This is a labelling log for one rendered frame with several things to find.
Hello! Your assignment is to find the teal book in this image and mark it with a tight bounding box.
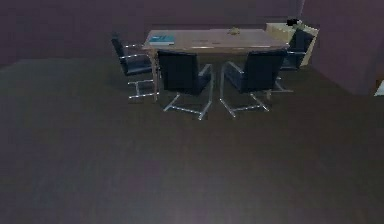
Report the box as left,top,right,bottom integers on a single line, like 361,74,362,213
148,34,176,47

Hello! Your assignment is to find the black chrome-frame chair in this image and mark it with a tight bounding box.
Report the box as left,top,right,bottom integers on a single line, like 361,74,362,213
219,49,288,118
156,49,215,121
271,28,316,94
110,32,159,100

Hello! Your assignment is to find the brown wooden dining table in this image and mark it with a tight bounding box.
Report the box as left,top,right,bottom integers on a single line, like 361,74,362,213
142,27,290,102

